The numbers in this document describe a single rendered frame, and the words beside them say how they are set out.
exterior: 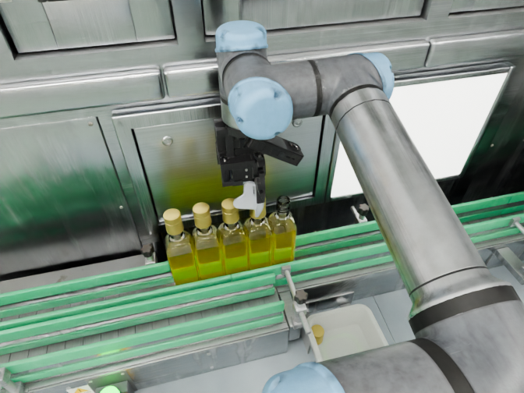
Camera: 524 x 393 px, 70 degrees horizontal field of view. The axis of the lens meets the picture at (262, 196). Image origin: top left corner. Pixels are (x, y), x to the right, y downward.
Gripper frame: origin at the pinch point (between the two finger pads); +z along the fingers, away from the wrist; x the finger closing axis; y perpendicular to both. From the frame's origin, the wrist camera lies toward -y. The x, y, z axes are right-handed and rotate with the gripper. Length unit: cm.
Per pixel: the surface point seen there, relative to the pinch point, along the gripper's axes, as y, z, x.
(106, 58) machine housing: 23.9, -26.7, -14.4
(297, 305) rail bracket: -5.4, 17.7, 15.1
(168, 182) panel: 18.1, 1.6, -12.2
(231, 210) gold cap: 5.8, -0.4, 1.8
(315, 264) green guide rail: -13.5, 20.9, 3.7
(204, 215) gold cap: 11.1, -0.2, 1.8
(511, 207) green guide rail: -78, 24, -6
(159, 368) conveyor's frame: 26.1, 31.2, 16.2
